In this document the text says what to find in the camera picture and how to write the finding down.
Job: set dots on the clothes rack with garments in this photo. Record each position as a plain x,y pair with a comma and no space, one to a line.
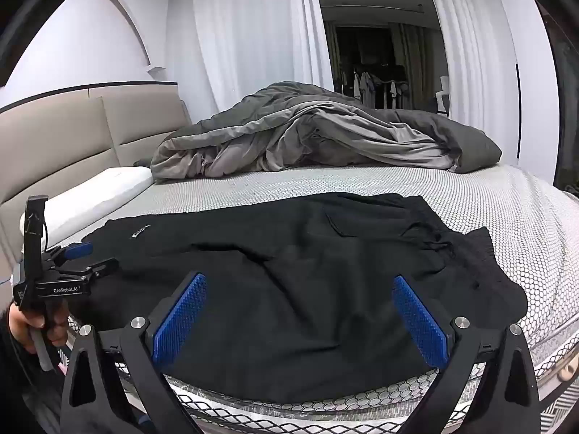
366,86

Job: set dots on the white pillow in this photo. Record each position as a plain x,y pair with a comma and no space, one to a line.
99,194

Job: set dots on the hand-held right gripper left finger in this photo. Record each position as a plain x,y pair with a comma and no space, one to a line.
178,321

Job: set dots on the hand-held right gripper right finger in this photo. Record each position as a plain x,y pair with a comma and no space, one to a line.
420,325

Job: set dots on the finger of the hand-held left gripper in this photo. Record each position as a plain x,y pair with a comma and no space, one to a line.
79,249
92,271

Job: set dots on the white chair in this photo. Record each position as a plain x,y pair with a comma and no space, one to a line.
443,97

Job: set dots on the person's left hand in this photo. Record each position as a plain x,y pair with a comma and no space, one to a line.
20,325

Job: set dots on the black pants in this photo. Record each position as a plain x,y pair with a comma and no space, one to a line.
294,271

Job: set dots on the bed with honeycomb cover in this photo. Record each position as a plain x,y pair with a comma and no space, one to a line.
497,208

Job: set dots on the beige padded headboard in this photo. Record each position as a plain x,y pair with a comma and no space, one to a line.
59,144

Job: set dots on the grey duvet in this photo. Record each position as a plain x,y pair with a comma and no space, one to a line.
316,135

